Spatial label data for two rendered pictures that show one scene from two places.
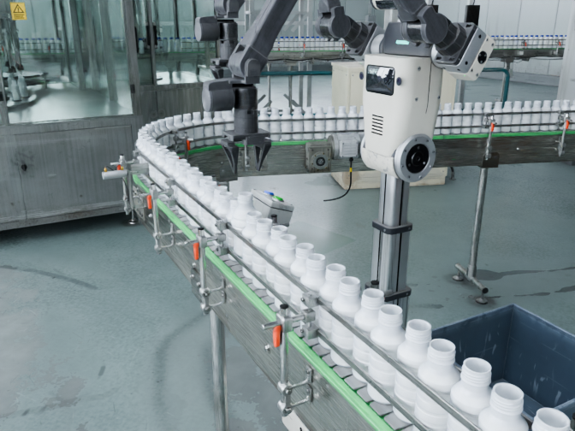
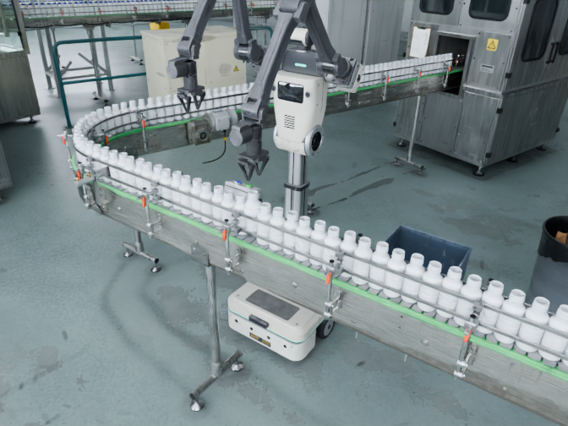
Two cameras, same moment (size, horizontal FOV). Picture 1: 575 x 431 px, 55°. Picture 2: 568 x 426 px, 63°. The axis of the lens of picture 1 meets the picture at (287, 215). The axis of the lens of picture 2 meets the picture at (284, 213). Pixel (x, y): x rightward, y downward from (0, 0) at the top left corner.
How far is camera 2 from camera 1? 0.83 m
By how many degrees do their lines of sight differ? 27
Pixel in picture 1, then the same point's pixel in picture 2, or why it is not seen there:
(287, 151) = (173, 130)
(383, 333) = (397, 264)
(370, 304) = (383, 250)
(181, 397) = (144, 334)
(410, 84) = (314, 95)
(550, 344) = (423, 243)
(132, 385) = (99, 337)
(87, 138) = not seen: outside the picture
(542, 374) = not seen: hidden behind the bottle
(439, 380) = (437, 280)
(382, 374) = (396, 283)
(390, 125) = (301, 122)
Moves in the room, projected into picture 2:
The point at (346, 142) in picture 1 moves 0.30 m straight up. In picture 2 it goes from (221, 119) to (219, 73)
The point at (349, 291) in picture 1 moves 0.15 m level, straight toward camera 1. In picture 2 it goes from (367, 245) to (391, 270)
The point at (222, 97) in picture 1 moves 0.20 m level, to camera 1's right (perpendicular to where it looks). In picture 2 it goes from (248, 135) to (299, 128)
